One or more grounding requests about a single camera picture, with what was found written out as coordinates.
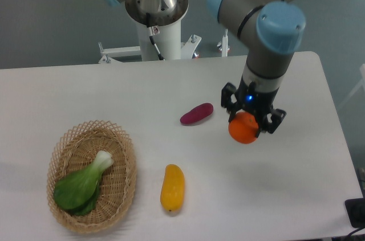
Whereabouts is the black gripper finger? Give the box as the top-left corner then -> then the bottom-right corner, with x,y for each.
254,107 -> 287,138
221,83 -> 241,121

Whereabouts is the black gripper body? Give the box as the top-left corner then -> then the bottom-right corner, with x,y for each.
235,77 -> 281,123

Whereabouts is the orange fruit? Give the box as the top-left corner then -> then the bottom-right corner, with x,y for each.
228,112 -> 258,144

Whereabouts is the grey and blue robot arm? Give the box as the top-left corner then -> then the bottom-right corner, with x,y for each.
106,0 -> 306,136

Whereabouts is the purple sweet potato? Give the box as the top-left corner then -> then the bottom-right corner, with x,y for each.
180,103 -> 214,125

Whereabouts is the yellow mango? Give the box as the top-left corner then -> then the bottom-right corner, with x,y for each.
160,164 -> 185,212

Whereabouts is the black device at table edge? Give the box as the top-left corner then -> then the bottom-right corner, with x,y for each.
344,198 -> 365,228

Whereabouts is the woven wicker basket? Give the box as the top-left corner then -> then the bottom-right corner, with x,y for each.
47,120 -> 137,234

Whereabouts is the green bok choy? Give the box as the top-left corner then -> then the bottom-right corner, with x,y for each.
53,150 -> 113,216

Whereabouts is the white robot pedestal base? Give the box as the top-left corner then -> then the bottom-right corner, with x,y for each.
99,21 -> 202,64

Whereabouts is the black cable on pedestal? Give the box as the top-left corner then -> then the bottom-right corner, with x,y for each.
145,12 -> 165,61

